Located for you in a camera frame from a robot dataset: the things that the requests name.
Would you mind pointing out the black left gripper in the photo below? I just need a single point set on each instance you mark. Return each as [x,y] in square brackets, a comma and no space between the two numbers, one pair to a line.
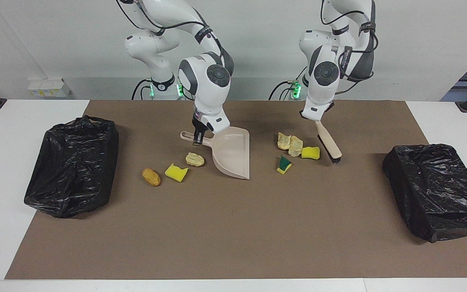
[327,108]

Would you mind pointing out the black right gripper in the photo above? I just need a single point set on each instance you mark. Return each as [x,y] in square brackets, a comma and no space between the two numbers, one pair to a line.
[200,123]

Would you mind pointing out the pale trash piece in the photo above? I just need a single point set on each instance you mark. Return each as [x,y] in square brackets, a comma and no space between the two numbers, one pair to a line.
[296,146]
[195,159]
[283,140]

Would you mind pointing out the beige hand brush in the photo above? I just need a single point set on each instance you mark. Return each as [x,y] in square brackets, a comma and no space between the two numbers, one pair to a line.
[327,140]

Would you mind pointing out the beige plastic dustpan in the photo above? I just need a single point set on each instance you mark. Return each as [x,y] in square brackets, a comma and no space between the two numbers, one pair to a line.
[233,154]

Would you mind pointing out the notched yellow sponge piece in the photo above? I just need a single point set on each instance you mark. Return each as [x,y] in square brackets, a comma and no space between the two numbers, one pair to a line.
[175,173]

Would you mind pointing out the plain yellow sponge piece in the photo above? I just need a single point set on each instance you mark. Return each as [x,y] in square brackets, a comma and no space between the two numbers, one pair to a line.
[311,153]

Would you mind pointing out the brown nugget shaped trash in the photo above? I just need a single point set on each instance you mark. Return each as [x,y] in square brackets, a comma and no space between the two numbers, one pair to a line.
[151,177]

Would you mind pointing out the green and yellow sponge piece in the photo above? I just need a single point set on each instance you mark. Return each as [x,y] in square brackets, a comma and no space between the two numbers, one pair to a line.
[284,165]

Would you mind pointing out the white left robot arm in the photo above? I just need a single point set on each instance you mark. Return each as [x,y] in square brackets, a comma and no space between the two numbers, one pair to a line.
[322,93]

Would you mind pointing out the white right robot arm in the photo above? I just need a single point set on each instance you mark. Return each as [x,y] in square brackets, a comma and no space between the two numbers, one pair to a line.
[209,93]

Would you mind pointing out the black bag lined bin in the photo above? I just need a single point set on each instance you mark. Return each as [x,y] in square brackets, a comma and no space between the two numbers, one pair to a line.
[71,166]
[436,190]

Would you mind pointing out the brown table mat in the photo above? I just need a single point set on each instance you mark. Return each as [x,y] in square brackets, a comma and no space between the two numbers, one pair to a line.
[217,243]

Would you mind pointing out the white power strip box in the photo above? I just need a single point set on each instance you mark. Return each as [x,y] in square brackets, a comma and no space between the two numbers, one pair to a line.
[49,88]

